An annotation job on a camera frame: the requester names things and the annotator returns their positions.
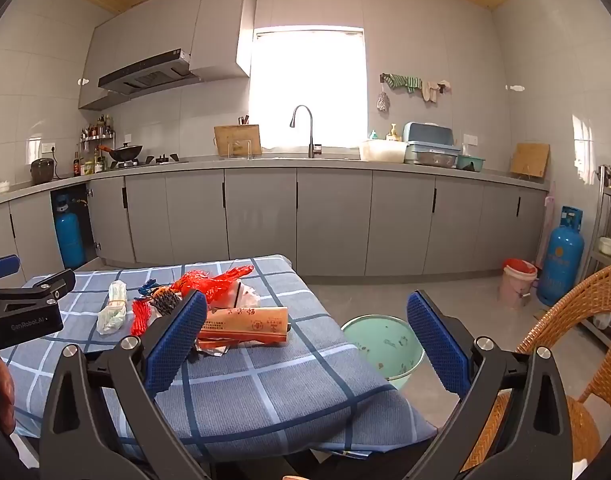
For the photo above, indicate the small blue gas cylinder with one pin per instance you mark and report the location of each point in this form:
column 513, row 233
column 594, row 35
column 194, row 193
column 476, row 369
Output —
column 69, row 235

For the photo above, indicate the blue checked tablecloth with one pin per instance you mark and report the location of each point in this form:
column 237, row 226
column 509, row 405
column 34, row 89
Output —
column 260, row 390

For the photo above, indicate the person's left hand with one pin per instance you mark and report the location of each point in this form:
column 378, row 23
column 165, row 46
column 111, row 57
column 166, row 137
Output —
column 6, row 395

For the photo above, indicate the yellow soap bottle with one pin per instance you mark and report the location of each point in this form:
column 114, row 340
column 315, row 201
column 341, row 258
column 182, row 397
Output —
column 393, row 134

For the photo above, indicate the beige gloves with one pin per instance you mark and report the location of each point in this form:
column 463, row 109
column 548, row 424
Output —
column 430, row 91

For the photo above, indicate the wooden cutting board with holder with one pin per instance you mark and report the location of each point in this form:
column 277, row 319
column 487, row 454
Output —
column 235, row 140

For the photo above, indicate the spice rack with bottles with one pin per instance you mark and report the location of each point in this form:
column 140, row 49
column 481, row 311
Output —
column 98, row 132

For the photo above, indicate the red net bag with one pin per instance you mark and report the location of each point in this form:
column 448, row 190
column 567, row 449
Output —
column 141, row 317

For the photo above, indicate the white and green plastic bag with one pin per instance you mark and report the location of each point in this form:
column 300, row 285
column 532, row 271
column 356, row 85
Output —
column 111, row 310

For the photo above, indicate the grey kitchen base cabinets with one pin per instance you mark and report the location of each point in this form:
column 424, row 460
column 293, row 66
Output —
column 335, row 220

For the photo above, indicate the plain wooden cutting board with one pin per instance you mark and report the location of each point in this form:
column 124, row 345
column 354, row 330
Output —
column 530, row 160

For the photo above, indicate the bright window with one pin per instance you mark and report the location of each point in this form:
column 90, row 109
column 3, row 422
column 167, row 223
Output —
column 305, row 85

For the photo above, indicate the red plastic bag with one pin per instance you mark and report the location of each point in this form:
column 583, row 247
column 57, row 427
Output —
column 215, row 285

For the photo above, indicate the orange paper carton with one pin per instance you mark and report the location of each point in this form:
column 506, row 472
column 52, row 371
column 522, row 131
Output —
column 245, row 325

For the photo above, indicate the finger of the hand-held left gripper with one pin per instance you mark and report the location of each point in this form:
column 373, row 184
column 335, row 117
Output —
column 3, row 267
column 53, row 285

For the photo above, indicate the metal shelf rack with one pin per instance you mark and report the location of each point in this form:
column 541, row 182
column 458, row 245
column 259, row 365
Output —
column 603, row 200

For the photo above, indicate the green striped cloth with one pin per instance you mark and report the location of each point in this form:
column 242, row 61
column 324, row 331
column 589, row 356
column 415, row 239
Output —
column 400, row 81

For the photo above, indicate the green plastic tray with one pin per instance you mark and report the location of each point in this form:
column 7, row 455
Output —
column 471, row 162

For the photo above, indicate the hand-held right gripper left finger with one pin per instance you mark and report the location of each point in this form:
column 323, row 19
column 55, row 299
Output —
column 178, row 345

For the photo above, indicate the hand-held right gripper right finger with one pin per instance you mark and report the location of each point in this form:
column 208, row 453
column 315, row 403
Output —
column 438, row 345

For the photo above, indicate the green plastic basin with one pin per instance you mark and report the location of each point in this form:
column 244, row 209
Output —
column 380, row 345

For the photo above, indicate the wicker chair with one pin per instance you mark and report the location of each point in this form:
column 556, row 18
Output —
column 580, row 310

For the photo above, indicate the blue plastic scrap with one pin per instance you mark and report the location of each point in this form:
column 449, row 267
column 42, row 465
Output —
column 148, row 288

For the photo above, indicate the blue dish drainer box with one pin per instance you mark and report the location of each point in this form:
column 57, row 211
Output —
column 428, row 135

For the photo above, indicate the gas stove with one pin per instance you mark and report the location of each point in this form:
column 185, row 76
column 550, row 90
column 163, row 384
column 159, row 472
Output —
column 160, row 160

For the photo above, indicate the grey upper cabinets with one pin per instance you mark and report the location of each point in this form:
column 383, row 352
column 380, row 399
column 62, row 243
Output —
column 205, row 25

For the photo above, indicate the white bowl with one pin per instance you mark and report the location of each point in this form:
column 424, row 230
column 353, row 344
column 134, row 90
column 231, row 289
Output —
column 607, row 246

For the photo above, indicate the steel gooseneck faucet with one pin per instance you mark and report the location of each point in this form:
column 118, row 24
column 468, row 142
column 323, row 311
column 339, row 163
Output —
column 313, row 135

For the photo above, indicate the black wok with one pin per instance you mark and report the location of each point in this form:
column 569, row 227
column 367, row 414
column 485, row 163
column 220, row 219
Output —
column 128, row 151

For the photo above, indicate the grey range hood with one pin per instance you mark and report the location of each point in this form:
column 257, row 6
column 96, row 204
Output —
column 145, row 72

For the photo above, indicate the pink bucket with red liner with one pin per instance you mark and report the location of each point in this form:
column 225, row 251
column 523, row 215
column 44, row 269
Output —
column 515, row 285

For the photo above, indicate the tall blue gas cylinder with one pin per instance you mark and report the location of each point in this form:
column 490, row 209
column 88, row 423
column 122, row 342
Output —
column 560, row 260

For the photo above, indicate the hanging grey scrubber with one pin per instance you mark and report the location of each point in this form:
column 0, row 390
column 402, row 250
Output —
column 382, row 102

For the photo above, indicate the white plastic container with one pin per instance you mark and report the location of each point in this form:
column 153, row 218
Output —
column 383, row 151

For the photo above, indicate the silver foil wrapper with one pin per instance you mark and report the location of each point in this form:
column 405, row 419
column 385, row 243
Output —
column 213, row 347

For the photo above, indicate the black mesh scrubber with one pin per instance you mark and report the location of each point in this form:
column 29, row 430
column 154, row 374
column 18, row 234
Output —
column 164, row 303

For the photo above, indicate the steel basin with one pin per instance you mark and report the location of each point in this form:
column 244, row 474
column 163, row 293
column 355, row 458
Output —
column 435, row 160

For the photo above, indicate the white wall outlet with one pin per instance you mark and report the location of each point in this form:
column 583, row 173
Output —
column 470, row 139

